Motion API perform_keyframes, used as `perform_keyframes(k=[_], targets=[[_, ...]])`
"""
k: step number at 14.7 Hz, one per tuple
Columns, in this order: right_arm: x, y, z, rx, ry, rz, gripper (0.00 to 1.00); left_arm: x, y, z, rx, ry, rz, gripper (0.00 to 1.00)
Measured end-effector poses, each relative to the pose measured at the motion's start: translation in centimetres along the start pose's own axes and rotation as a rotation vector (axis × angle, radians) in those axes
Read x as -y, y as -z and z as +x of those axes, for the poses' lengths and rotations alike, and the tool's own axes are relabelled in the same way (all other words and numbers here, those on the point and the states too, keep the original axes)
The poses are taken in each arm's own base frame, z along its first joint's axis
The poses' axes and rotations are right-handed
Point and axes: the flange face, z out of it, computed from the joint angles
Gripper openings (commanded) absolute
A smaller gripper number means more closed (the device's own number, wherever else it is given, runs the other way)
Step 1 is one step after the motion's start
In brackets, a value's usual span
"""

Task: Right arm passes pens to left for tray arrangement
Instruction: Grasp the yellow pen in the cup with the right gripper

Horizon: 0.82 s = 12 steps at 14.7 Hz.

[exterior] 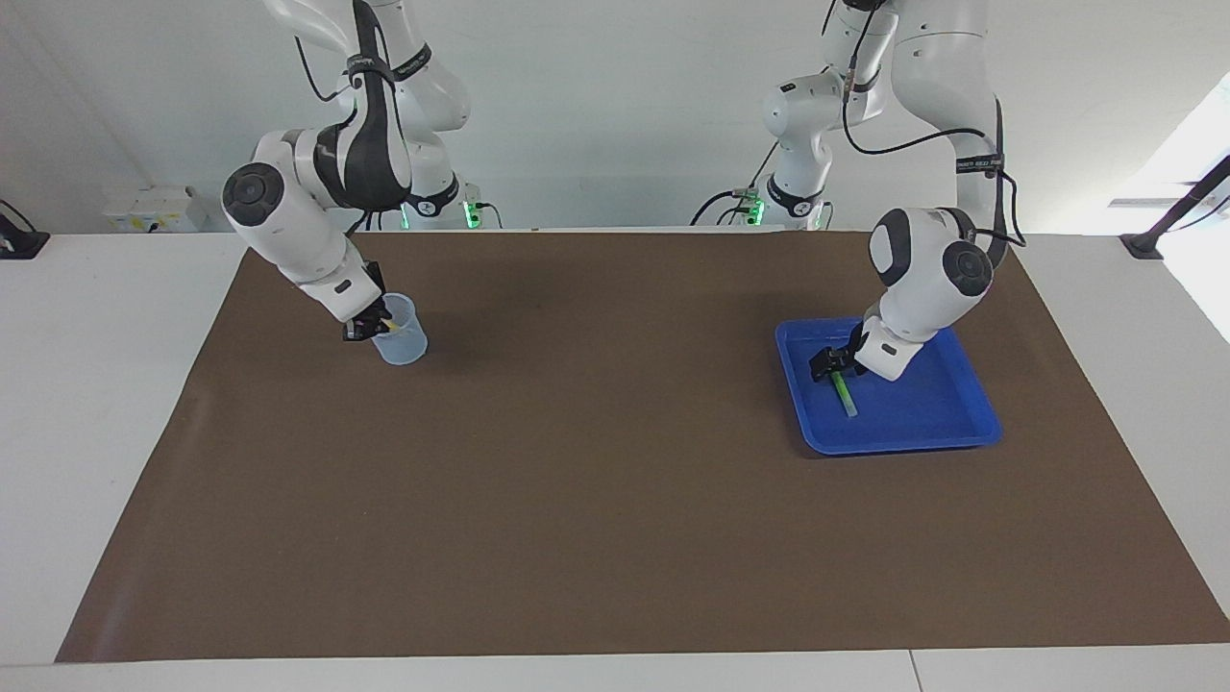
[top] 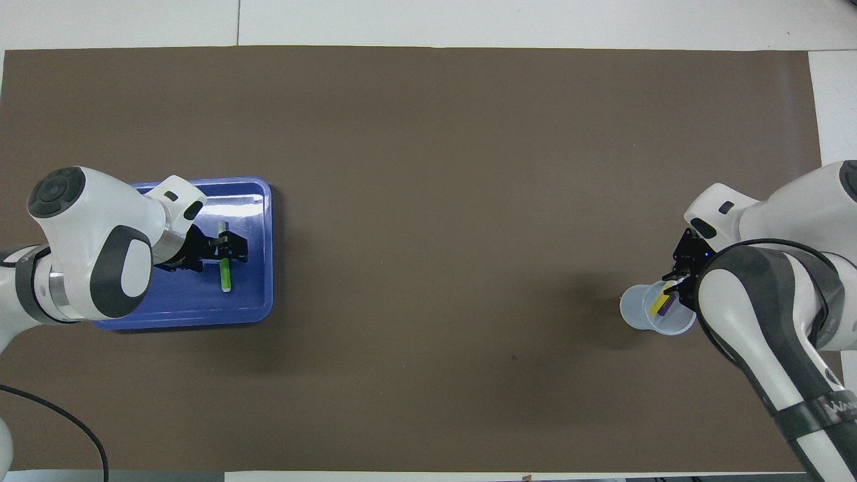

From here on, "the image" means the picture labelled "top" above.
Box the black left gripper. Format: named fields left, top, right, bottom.
left=159, top=224, right=250, bottom=272

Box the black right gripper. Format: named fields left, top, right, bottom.
left=661, top=228, right=714, bottom=312

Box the green pen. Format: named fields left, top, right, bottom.
left=220, top=221, right=232, bottom=293

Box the blue plastic tray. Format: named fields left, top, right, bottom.
left=90, top=176, right=274, bottom=331

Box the clear plastic measuring cup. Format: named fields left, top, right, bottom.
left=619, top=281, right=698, bottom=335

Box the brown table mat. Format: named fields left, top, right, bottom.
left=0, top=46, right=854, bottom=473

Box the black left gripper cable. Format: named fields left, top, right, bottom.
left=0, top=384, right=109, bottom=482

